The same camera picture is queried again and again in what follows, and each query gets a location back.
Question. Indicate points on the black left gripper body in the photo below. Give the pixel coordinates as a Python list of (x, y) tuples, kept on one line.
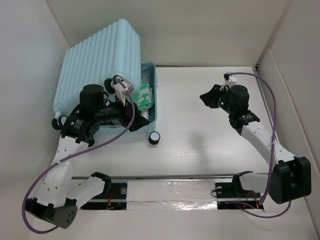
[(120, 114)]

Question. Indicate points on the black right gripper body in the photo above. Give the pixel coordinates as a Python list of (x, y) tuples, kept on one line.
[(220, 98)]

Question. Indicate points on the green white patterned cloth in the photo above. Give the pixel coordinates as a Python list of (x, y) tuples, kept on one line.
[(144, 99)]

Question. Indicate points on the light blue hard-shell suitcase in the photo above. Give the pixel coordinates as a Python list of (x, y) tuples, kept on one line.
[(112, 53)]

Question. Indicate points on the small white bottle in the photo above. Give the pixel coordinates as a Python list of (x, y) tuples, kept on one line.
[(145, 115)]

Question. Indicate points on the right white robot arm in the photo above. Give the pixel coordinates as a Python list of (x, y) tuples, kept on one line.
[(290, 176)]

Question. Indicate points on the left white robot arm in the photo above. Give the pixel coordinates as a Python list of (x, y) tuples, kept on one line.
[(48, 198)]

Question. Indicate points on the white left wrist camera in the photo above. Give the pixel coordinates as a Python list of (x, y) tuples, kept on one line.
[(123, 87)]

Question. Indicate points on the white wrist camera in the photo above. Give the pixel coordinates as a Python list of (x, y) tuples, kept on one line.
[(229, 79), (123, 87)]

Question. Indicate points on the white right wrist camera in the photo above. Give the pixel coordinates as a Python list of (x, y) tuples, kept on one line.
[(229, 79)]

